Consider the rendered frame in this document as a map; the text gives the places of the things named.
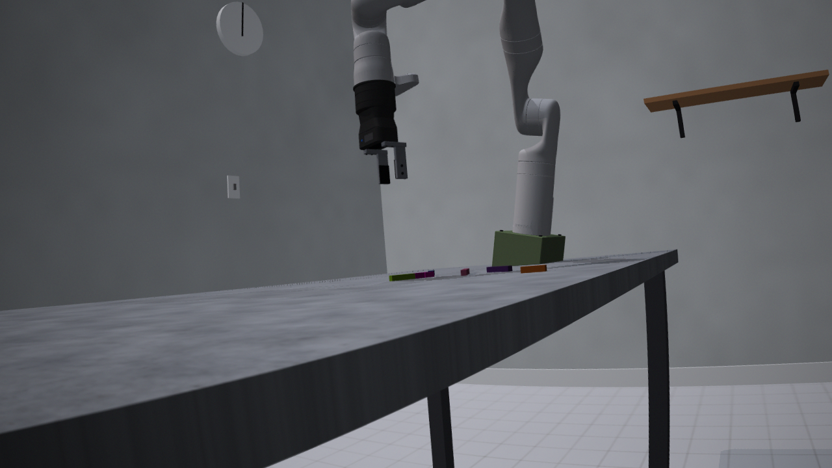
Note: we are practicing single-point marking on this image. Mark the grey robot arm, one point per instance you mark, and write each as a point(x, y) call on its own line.
point(522, 45)

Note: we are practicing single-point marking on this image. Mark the orange rod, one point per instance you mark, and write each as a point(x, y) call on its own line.
point(537, 268)

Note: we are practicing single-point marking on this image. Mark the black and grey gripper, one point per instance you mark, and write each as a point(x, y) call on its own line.
point(375, 89)

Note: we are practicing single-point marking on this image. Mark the lime green rectangular bar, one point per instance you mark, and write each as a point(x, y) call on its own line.
point(402, 277)

